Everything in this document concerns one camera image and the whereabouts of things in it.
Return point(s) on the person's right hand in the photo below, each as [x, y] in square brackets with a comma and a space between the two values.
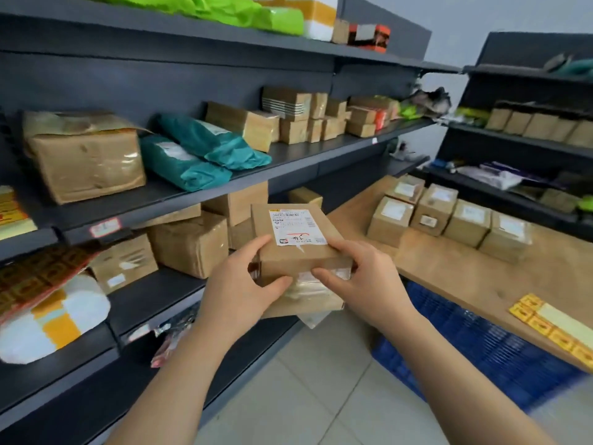
[370, 285]

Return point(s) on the person's left hand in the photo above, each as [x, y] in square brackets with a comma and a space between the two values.
[227, 291]

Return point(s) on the person's right thumb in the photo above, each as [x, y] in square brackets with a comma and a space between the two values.
[342, 251]

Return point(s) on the person's left thumb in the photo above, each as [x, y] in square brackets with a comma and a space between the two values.
[252, 249]

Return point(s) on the labelled brown parcel box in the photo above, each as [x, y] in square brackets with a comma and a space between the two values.
[296, 254]

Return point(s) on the clear-taped parcel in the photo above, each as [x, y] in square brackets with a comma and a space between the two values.
[310, 296]

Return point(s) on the person's right forearm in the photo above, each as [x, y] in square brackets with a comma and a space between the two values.
[454, 384]

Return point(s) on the person's left forearm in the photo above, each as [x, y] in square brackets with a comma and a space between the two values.
[171, 389]

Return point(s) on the small cube carton white label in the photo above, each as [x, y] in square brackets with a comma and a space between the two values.
[406, 189]
[506, 237]
[467, 223]
[390, 221]
[433, 209]

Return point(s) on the pile of taped cardboard boxes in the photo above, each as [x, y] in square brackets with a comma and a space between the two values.
[190, 245]

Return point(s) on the teal plastic mailer bag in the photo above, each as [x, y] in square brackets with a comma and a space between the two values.
[180, 164]
[213, 143]

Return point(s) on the small white wrapped parcel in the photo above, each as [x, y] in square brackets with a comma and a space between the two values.
[403, 152]

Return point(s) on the crumpled clear plastic bag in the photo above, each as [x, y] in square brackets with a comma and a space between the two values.
[171, 340]

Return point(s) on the group of tan cardboard boxes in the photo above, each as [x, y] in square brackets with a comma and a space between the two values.
[296, 118]

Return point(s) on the red and white shelf tag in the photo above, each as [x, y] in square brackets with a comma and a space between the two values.
[105, 227]

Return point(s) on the small lime green bag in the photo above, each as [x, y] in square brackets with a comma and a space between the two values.
[410, 112]

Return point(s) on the blue plastic crate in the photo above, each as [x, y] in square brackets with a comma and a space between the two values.
[472, 347]

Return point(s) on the grey patterned mailer bag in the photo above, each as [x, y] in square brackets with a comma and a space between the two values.
[433, 101]

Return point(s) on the white and purple mailer bags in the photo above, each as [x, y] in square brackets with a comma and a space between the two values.
[500, 175]

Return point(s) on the long dark grey shelving unit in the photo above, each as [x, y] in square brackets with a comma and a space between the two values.
[185, 74]

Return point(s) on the large wrinkled taped cardboard box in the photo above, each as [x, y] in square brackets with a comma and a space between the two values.
[85, 157]

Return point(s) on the short dark grey shelving unit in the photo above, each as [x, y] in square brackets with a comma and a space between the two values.
[519, 148]

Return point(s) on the red patterned sticker sheet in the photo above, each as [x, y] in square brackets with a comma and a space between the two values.
[41, 278]

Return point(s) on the white foam parcel orange tape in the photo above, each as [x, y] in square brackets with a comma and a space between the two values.
[51, 319]

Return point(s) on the orange and black box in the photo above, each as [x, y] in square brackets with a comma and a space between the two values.
[369, 37]

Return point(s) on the plain tiny cardboard carton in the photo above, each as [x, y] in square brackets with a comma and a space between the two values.
[340, 31]

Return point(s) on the yellow sticker sheet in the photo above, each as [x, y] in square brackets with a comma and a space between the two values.
[11, 215]
[553, 329]

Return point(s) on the row of cardboard boxes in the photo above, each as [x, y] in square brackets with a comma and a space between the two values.
[539, 125]

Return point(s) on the white foam box orange tape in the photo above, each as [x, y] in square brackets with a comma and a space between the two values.
[319, 16]

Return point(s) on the bright green mailer bags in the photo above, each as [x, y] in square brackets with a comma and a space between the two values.
[222, 9]

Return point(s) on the dark green mailer bags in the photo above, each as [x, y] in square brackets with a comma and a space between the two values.
[572, 65]

